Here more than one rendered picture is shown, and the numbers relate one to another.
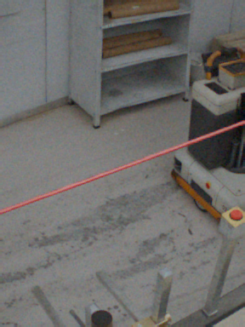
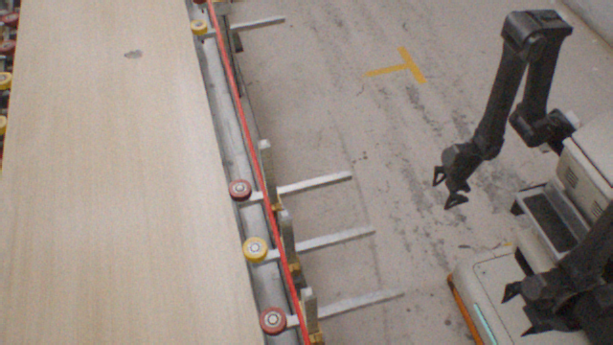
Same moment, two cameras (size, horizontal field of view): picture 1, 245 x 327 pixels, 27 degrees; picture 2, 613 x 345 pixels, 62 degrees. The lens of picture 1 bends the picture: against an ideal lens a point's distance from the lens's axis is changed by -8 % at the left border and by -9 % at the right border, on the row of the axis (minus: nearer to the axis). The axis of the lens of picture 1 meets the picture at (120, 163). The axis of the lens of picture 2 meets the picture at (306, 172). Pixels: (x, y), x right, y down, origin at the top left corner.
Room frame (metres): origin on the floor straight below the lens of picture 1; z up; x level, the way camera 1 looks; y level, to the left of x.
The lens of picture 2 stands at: (2.08, -1.91, 2.33)
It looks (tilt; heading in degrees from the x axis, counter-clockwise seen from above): 52 degrees down; 111
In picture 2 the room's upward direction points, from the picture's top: 4 degrees counter-clockwise
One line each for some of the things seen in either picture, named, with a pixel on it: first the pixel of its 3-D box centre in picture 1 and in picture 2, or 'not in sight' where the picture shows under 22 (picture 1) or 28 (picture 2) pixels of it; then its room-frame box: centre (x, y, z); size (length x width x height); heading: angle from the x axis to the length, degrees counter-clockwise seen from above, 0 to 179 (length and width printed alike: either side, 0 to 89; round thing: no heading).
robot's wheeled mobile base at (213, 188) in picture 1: (235, 174); (548, 310); (2.74, -0.76, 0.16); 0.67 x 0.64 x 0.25; 34
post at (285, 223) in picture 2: not in sight; (289, 254); (1.73, -1.18, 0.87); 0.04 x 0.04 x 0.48; 34
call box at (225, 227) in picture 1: (233, 224); (220, 3); (1.17, -0.36, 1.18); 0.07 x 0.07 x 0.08; 34
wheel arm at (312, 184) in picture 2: not in sight; (295, 189); (1.64, -0.89, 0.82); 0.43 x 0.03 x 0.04; 34
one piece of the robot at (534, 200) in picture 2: not in sight; (555, 227); (2.50, -0.92, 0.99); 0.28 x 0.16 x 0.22; 124
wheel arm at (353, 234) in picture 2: not in sight; (314, 244); (1.78, -1.10, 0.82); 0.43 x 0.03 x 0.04; 34
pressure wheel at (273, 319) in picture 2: not in sight; (274, 326); (1.76, -1.42, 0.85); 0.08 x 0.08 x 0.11
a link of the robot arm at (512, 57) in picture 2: not in sight; (503, 93); (2.23, -0.84, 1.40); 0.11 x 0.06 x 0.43; 124
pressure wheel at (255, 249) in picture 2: not in sight; (257, 255); (1.62, -1.21, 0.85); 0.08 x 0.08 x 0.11
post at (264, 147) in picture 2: not in sight; (271, 187); (1.59, -0.98, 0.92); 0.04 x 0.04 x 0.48; 34
